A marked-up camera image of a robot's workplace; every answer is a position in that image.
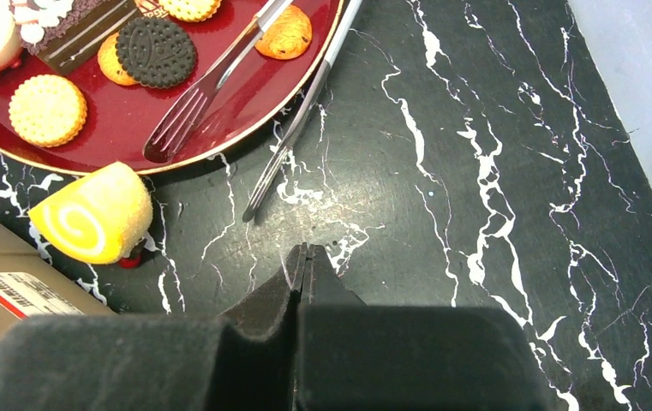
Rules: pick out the yellow round cracker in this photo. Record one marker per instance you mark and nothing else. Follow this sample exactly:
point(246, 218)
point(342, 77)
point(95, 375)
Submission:
point(47, 110)

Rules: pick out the yellow swirl roll cake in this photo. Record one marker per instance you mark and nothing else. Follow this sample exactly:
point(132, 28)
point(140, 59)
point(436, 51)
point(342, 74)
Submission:
point(99, 218)

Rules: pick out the dark chocolate sandwich cookie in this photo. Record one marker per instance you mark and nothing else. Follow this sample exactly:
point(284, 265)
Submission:
point(156, 52)

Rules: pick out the yellow cracker under chocolate cookie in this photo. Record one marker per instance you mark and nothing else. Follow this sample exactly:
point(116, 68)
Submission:
point(109, 63)

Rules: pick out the dark red round tray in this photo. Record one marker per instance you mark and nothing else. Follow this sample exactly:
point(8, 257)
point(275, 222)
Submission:
point(120, 118)

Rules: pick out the yellow cracker top edge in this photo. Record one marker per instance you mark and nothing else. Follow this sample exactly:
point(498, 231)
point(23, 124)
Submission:
point(191, 10)

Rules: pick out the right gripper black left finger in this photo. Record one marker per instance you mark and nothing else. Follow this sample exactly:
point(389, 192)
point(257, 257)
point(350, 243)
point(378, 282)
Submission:
point(253, 360)

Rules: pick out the chocolate chip cookie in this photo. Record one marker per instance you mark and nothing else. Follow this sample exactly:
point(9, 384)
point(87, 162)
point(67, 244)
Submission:
point(288, 37)

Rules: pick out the chocolate layer cake slice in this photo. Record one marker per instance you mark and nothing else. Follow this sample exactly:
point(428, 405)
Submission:
point(65, 34)

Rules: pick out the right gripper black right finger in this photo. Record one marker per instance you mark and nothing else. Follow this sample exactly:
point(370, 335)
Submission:
point(355, 356)

